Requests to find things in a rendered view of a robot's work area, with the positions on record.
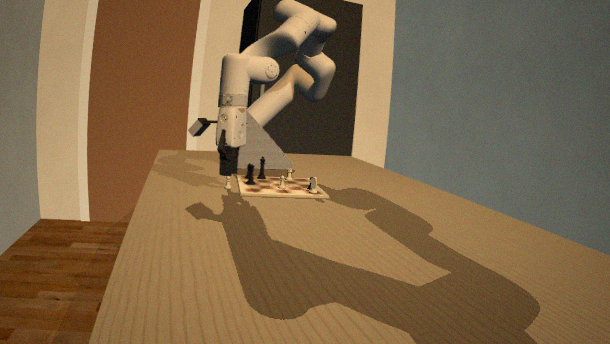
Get brown and cream chessboard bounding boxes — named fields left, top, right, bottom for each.
left=237, top=175, right=329, bottom=198

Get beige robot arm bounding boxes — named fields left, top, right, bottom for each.
left=218, top=0, right=337, bottom=128

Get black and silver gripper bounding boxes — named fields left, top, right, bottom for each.
left=216, top=105, right=247, bottom=176

